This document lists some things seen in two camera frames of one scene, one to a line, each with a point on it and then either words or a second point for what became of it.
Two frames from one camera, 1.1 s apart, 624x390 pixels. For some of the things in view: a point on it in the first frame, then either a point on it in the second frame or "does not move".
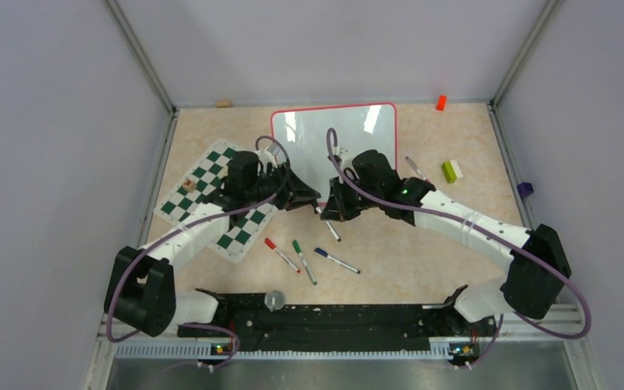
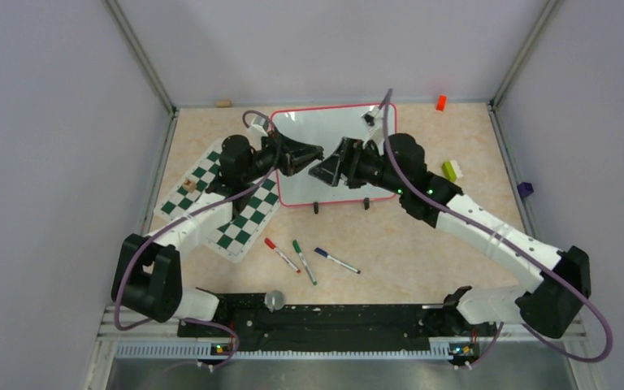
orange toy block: [441, 103] does not move
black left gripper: [305, 194] -> [289, 151]
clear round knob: [274, 301] does not move
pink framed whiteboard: [360, 128] does not move
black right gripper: [337, 208] -> [345, 162]
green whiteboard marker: [298, 249] does not move
